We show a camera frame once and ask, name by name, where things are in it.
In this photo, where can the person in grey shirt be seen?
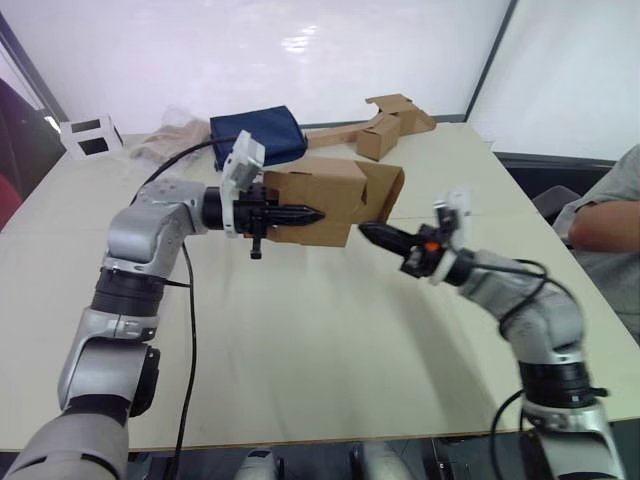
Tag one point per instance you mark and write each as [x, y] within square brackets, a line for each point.
[607, 280]

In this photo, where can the dark window frame post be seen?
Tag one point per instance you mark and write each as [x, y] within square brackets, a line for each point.
[35, 70]
[492, 57]

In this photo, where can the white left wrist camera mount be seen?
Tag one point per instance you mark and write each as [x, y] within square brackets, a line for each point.
[242, 167]

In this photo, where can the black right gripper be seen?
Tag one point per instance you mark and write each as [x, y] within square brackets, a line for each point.
[422, 255]

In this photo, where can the red cloth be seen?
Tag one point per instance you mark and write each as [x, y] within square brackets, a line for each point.
[7, 196]

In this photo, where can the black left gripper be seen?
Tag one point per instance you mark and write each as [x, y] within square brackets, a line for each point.
[248, 212]

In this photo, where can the person's bare forearm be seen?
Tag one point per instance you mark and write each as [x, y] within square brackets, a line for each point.
[602, 224]

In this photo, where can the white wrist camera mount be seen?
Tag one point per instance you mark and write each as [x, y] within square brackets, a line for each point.
[457, 210]
[242, 167]

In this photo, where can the dark grey chair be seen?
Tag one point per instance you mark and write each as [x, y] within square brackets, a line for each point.
[552, 200]

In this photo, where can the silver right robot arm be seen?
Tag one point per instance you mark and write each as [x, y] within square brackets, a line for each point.
[545, 325]

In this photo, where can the open unfolded cardboard box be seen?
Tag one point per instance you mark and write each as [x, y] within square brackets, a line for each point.
[407, 115]

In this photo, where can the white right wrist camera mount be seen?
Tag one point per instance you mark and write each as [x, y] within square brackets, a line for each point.
[457, 210]

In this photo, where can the navy blue fabric bag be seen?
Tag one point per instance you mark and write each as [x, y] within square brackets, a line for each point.
[260, 132]

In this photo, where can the silver rounded shape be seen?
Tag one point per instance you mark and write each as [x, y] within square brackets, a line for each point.
[382, 461]
[257, 465]

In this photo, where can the brown cardboard box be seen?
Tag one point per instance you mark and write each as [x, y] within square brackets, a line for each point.
[325, 190]

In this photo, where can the black jacket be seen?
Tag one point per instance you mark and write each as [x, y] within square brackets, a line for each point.
[22, 145]

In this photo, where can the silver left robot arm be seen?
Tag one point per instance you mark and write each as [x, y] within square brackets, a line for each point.
[145, 230]

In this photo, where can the crumpled clear plastic bag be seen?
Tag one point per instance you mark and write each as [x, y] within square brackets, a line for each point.
[172, 132]

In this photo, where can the white box with black squares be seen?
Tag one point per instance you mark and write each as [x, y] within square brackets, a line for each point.
[92, 135]

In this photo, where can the dark grey desk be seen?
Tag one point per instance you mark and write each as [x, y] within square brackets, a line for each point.
[550, 170]

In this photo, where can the flat cardboard strip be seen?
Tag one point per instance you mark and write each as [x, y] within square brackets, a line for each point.
[335, 136]

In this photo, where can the small closed cardboard box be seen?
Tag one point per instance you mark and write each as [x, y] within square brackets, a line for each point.
[376, 140]

